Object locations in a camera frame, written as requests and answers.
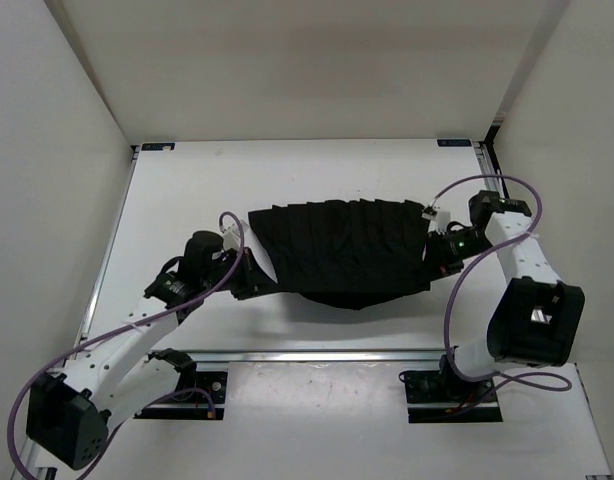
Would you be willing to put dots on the left aluminium side rail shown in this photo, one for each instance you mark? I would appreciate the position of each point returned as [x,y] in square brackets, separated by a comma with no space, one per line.
[22,461]

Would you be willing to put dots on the black pleated skirt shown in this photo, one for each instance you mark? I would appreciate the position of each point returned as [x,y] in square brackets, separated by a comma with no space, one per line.
[345,254]

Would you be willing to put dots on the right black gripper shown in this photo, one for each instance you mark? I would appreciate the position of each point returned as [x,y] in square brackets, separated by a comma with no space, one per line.
[437,256]

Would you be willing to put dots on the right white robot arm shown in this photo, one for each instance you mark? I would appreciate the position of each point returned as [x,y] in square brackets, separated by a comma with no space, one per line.
[537,317]

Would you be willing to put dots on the aluminium side rail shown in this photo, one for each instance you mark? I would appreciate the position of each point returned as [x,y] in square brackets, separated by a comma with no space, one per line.
[22,461]
[488,160]

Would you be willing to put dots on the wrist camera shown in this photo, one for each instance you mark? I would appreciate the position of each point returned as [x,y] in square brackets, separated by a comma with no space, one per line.
[438,219]
[232,236]

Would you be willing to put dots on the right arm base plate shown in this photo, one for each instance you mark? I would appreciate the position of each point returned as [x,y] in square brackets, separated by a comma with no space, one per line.
[440,396]

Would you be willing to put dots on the right blue corner label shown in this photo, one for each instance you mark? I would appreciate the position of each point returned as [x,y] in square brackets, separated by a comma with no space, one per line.
[454,143]

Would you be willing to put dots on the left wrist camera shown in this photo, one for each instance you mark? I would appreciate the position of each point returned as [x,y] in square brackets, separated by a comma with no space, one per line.
[232,236]

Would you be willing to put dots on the blue corner label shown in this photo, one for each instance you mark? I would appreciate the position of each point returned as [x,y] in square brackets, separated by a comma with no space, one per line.
[454,143]
[158,146]

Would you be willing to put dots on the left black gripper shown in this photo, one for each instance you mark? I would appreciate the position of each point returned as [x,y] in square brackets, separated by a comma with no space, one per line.
[249,285]

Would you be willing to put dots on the right aluminium side rail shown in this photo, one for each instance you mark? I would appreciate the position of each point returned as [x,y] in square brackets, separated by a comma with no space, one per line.
[488,160]

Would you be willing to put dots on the left blue corner label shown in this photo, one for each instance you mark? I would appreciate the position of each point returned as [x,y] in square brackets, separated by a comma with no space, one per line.
[158,146]

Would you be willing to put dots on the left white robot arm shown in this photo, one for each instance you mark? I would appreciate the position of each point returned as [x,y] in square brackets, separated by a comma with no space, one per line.
[74,413]

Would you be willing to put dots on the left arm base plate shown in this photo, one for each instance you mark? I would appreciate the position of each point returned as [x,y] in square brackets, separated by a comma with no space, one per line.
[199,395]

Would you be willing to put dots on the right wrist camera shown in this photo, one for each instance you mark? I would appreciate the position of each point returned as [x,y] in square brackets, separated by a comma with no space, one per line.
[438,219]

